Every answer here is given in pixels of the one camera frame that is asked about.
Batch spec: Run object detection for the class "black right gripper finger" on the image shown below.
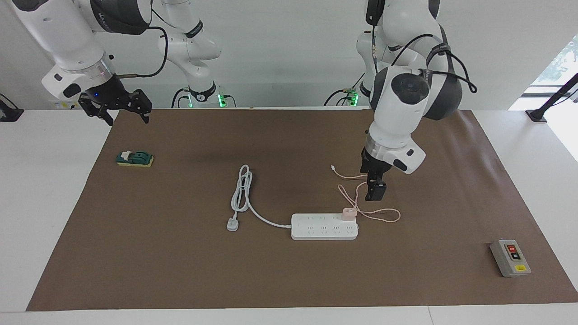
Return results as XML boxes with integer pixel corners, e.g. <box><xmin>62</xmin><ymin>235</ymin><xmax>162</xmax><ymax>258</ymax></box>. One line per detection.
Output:
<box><xmin>126</xmin><ymin>89</ymin><xmax>153</xmax><ymax>124</ymax></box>
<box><xmin>79</xmin><ymin>93</ymin><xmax>114</xmax><ymax>126</ymax></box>

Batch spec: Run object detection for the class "pink charging cable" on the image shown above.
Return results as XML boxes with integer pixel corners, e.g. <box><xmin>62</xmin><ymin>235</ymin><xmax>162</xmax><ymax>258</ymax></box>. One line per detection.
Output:
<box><xmin>331</xmin><ymin>165</ymin><xmax>401</xmax><ymax>223</ymax></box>

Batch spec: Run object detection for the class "white power strip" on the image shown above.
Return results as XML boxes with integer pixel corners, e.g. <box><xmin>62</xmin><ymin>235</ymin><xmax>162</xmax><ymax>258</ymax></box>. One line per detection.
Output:
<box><xmin>291</xmin><ymin>213</ymin><xmax>359</xmax><ymax>241</ymax></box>

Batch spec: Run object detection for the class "white box with yellow label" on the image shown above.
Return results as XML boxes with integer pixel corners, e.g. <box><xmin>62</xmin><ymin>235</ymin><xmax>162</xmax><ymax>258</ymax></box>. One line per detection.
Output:
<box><xmin>49</xmin><ymin>97</ymin><xmax>83</xmax><ymax>110</ymax></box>

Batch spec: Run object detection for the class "black table clamp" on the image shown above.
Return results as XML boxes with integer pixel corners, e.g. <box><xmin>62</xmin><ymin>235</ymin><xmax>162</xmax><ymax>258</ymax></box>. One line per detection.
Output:
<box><xmin>0</xmin><ymin>93</ymin><xmax>24</xmax><ymax>122</ymax></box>

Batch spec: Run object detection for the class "brown table mat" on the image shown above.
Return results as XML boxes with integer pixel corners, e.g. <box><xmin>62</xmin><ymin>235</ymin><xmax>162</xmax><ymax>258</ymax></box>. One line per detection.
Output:
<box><xmin>26</xmin><ymin>107</ymin><xmax>578</xmax><ymax>311</ymax></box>

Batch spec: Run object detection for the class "black left base cable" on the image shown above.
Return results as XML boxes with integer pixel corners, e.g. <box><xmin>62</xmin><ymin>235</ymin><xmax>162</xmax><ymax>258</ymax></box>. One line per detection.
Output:
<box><xmin>323</xmin><ymin>74</ymin><xmax>367</xmax><ymax>107</ymax></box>

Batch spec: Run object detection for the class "white power cord with plug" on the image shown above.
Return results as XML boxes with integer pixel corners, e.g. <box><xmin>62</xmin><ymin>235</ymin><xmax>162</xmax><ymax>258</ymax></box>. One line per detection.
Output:
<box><xmin>226</xmin><ymin>164</ymin><xmax>293</xmax><ymax>232</ymax></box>

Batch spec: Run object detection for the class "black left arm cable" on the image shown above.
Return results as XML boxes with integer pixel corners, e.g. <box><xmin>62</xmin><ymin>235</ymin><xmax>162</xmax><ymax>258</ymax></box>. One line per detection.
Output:
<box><xmin>370</xmin><ymin>0</ymin><xmax>478</xmax><ymax>94</ymax></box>

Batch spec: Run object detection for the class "grey on-off switch box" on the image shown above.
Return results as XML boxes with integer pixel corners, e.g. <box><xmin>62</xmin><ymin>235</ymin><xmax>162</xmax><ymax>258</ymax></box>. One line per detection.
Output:
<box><xmin>490</xmin><ymin>239</ymin><xmax>532</xmax><ymax>278</ymax></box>

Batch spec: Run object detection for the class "black camera stand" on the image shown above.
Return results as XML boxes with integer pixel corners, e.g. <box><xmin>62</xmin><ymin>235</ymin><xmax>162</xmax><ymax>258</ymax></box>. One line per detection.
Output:
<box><xmin>525</xmin><ymin>72</ymin><xmax>578</xmax><ymax>123</ymax></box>

